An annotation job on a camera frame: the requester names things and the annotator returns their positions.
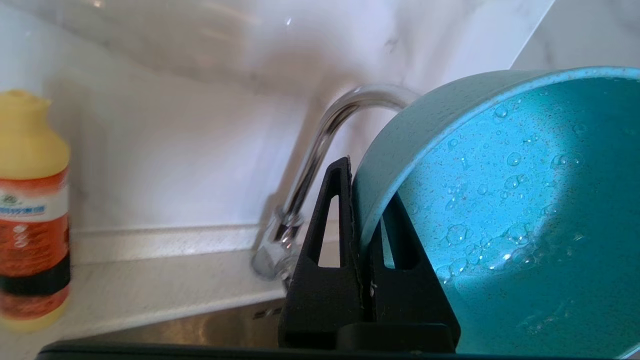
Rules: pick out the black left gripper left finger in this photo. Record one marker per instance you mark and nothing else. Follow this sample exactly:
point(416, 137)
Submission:
point(320, 300)

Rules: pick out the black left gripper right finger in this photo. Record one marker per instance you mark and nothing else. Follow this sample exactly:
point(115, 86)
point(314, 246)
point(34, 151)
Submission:
point(410, 310)

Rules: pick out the chrome faucet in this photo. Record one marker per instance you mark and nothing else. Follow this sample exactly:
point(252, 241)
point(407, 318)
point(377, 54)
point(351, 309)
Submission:
point(320, 145)

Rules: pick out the teal bowl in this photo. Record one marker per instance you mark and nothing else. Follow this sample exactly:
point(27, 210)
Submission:
point(525, 200)

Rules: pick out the orange dish soap bottle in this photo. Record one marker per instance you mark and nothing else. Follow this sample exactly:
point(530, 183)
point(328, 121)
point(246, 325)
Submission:
point(32, 200)

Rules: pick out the stainless steel sink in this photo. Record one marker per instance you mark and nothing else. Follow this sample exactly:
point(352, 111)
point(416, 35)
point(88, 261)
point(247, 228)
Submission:
point(200, 325)

